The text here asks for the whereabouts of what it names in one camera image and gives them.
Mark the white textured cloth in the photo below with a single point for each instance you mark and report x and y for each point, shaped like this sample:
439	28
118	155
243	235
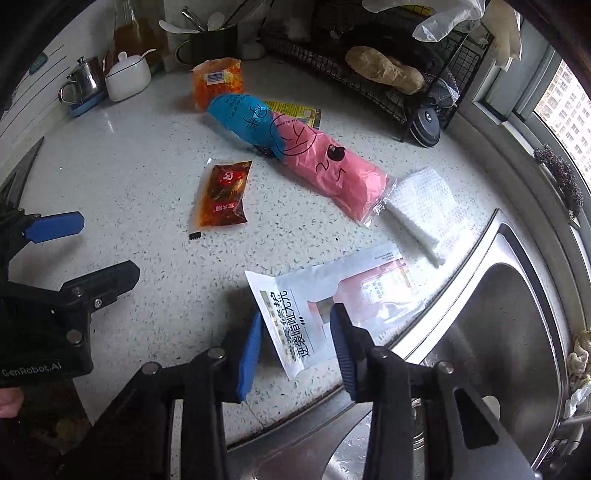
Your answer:
429	207

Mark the white printed packet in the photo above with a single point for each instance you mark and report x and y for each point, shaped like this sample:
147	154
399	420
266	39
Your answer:
369	286

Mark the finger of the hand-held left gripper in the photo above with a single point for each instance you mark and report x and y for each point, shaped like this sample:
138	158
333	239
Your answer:
55	227
108	277

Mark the steel faucet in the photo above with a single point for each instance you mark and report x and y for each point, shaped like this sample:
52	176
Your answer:
572	429

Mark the black round disc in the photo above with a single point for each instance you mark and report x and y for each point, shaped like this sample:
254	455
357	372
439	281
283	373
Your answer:
427	123

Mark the dark bristly scrubber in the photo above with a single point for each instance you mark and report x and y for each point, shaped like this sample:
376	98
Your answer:
561	180

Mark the pink and blue bag roll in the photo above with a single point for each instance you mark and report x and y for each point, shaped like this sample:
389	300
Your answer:
332	170

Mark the dirty beige rag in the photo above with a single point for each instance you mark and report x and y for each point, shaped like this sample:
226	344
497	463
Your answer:
579	360

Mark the dark wooden chopsticks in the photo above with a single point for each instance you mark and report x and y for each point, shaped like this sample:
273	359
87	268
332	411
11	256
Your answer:
240	11

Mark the yellow foil packet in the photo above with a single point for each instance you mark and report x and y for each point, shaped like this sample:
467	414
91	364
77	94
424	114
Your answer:
300	113

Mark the beige rubber glove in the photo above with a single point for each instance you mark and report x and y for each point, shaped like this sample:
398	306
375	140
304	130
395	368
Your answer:
505	32

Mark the orange snack packet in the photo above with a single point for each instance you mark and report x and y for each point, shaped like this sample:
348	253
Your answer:
217	90

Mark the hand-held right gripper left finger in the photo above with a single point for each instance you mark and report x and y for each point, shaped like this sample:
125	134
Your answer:
249	360

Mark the person's left hand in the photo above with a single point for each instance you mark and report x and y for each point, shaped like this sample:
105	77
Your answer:
9	402

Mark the white rubber gloves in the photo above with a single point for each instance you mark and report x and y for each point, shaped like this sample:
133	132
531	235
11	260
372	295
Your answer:
443	21

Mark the white lidded sugar bowl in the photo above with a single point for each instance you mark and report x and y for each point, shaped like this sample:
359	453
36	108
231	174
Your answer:
127	78

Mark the window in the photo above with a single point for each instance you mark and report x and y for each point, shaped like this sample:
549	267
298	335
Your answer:
558	92

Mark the dark utensil mug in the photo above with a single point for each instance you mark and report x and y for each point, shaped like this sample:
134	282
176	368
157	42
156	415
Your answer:
212	46

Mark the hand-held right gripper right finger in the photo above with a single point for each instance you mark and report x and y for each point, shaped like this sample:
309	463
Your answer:
344	350

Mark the blue tray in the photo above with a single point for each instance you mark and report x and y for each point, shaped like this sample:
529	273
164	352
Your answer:
87	107

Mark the glass oil bottle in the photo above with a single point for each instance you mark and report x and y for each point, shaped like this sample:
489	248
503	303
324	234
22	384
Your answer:
134	37

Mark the small steel teapot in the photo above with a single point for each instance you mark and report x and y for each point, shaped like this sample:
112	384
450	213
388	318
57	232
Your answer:
85	81

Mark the red sauce packet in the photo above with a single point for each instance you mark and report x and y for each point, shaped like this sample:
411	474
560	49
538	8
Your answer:
224	194

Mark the ginger root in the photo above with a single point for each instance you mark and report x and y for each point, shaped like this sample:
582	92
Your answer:
378	67

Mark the stainless steel sink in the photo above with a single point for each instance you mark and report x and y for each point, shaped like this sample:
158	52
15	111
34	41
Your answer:
498	323

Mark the white ceramic spoon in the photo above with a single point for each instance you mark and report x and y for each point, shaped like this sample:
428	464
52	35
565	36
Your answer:
173	26
215	19

